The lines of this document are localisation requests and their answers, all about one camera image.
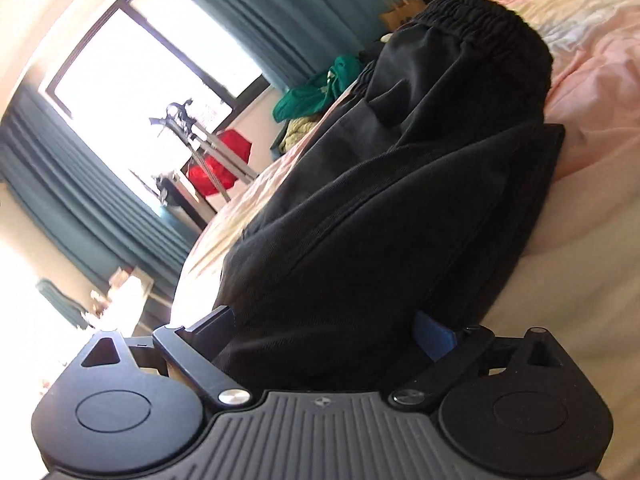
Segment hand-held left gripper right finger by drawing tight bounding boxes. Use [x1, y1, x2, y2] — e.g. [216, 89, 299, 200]
[391, 310, 563, 411]

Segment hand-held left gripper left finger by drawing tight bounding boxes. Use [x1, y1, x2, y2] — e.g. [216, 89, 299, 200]
[80, 305, 253, 409]

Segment black drawstring pants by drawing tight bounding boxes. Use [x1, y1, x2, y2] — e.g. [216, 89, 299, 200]
[220, 0, 567, 397]

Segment white dressing table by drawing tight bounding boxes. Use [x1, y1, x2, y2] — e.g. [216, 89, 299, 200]
[87, 265, 173, 338]

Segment teal framed mirror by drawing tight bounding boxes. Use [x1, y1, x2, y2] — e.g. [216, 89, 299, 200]
[35, 277, 87, 331]

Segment red cloth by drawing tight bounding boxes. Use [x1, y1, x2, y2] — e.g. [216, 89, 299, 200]
[186, 129, 252, 197]

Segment teal curtain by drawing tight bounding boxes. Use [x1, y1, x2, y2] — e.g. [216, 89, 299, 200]
[0, 85, 201, 281]
[144, 0, 417, 92]

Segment silver garment steamer stand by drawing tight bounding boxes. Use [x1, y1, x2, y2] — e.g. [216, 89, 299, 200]
[149, 99, 261, 203]

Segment yellow knitted cloth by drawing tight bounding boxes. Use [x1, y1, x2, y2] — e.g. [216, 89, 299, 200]
[278, 116, 322, 154]

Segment green garment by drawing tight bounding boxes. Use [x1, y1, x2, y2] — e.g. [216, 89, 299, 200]
[272, 54, 364, 124]

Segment black framed window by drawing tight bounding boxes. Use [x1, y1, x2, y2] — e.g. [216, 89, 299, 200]
[45, 0, 266, 203]

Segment brown paper bag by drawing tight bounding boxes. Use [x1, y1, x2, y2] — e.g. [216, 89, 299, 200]
[379, 0, 429, 32]

